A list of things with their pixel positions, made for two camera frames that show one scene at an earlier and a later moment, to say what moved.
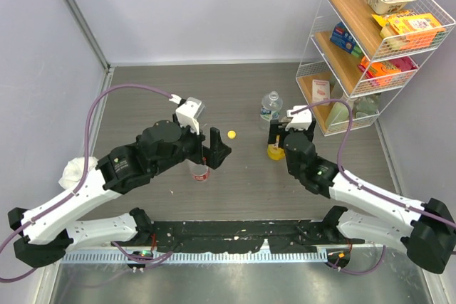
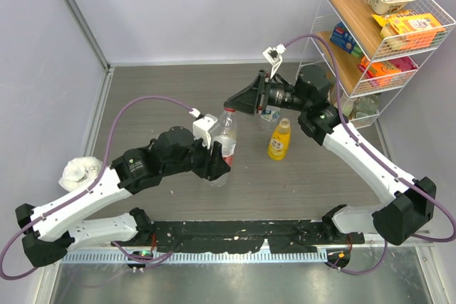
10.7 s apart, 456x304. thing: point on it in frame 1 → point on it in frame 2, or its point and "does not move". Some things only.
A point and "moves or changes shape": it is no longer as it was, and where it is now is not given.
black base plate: [198, 237] does not move
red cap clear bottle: [200, 172] moves or changes shape
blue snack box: [343, 38] does not move
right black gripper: [279, 129] → [246, 100]
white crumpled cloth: [73, 170] does not move
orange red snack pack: [391, 65] does not move
